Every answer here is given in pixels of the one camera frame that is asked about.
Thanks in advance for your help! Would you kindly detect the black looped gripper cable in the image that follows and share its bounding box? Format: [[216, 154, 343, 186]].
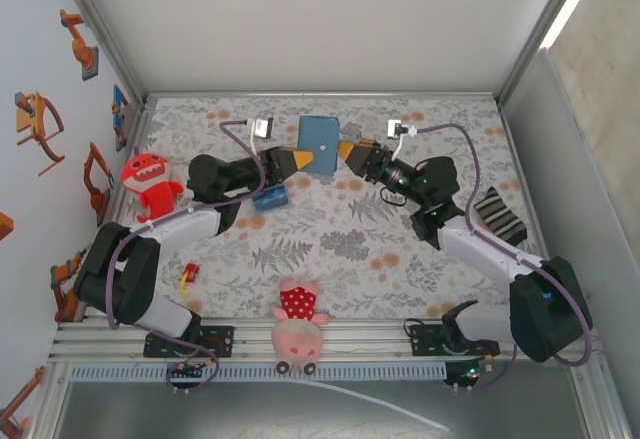
[[378, 186, 407, 209]]

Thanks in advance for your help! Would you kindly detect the aluminium frame post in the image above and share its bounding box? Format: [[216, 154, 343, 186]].
[[52, 0, 150, 105], [497, 0, 594, 105]]

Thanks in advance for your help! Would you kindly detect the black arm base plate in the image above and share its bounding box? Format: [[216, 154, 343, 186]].
[[409, 322, 501, 358], [143, 325, 236, 359]]

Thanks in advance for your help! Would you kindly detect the white LED light strip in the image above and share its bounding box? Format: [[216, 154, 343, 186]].
[[539, 0, 609, 51]]

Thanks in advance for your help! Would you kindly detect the wide aluminium front rail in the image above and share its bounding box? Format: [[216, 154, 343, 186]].
[[47, 318, 606, 364]]

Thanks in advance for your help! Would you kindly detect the red shark plush toy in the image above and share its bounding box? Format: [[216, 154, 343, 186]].
[[120, 152, 185, 224]]

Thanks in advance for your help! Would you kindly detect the blue orange wall sticker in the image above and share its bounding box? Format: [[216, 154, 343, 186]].
[[110, 84, 131, 153]]

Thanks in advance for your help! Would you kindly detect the pink pig plush toy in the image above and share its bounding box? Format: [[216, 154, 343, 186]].
[[270, 278, 331, 376]]

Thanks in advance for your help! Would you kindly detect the white slotted cable duct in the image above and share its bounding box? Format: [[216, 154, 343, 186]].
[[69, 362, 448, 382]]

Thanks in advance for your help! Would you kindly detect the blue open box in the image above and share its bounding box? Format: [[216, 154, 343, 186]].
[[251, 183, 293, 214]]

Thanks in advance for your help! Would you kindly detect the floral patterned table mat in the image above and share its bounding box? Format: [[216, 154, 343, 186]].
[[102, 96, 556, 320]]

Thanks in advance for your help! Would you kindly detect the black beige striped sock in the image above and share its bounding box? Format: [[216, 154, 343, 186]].
[[473, 186, 530, 247]]

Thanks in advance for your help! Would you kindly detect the round black circuit board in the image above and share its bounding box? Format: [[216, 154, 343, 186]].
[[443, 358, 494, 393], [167, 358, 222, 396]]

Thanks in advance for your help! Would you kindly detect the thin white tube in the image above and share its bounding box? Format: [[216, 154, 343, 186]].
[[287, 377, 451, 434]]

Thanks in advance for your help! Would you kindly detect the aluminium back rail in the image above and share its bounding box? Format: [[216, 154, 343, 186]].
[[144, 90, 501, 102]]

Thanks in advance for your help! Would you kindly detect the small red yellow toy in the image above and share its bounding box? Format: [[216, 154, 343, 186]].
[[178, 262, 201, 297]]

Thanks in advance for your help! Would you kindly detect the orange claw gripper wall sticker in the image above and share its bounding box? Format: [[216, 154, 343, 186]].
[[13, 91, 66, 178]]

